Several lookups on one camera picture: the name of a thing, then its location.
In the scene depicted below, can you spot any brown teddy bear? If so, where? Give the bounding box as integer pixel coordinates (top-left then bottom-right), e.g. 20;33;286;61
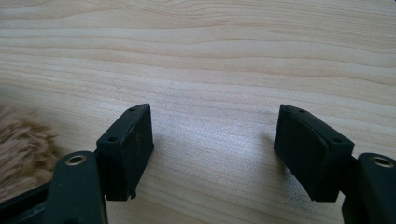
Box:
0;104;62;203

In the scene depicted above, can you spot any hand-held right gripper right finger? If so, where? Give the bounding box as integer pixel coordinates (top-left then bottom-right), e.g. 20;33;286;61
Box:
274;104;355;203

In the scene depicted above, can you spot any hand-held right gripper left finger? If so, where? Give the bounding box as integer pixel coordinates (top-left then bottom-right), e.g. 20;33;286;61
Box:
96;103;155;202

